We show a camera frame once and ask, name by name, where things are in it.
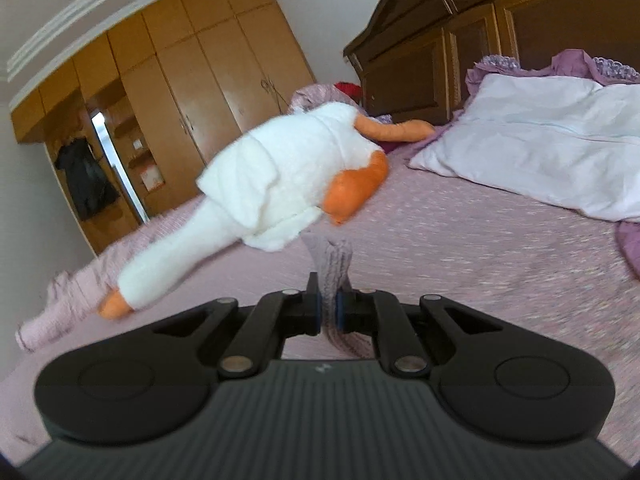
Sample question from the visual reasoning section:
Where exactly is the pink floral bed sheet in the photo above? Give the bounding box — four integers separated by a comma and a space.
1, 148, 639, 463

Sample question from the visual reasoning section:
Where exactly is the dark wooden headboard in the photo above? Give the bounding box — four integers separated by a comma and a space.
344, 0, 639, 125

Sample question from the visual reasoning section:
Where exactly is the white pillow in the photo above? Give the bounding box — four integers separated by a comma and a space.
409, 74, 639, 222

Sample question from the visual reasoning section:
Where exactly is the white goose plush toy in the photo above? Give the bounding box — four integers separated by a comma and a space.
99, 102, 435, 320

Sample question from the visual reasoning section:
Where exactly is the purple ruffled pillow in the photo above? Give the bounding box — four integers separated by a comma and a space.
464, 49, 639, 278

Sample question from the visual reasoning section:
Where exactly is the pink checkered blanket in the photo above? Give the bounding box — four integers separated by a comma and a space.
15, 101, 361, 352

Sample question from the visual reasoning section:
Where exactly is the dark hanging garment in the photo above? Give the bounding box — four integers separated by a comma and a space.
54, 138, 119, 221

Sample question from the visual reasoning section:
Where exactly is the pink knitted cardigan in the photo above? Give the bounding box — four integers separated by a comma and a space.
302, 232, 374, 359

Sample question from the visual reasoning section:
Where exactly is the white box on shelf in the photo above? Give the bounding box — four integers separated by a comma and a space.
140, 164, 165, 193

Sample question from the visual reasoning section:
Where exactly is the wooden wardrobe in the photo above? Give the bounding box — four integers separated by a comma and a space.
11, 0, 314, 252

